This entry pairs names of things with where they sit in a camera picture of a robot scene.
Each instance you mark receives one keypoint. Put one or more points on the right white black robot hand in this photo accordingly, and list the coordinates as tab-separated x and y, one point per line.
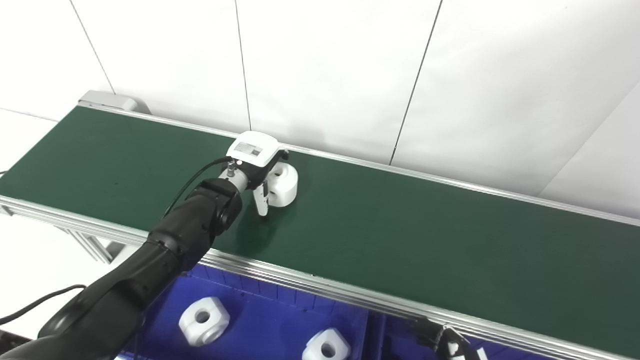
442	342

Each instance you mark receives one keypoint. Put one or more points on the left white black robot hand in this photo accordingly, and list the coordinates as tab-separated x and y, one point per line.
252	150

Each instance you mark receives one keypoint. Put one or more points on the white block part with hole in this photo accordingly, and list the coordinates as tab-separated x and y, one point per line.
315	350
192	327
285	187

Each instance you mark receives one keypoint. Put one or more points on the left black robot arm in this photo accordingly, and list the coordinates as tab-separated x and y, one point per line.
150	270

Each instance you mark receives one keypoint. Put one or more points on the blue bin with black parts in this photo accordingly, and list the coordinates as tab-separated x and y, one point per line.
395	340

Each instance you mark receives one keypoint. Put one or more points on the green conveyor belt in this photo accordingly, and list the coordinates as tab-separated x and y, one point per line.
300	277
400	225

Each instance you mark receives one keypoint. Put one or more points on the blue bin with white parts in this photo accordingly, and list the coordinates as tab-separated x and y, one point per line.
260	310

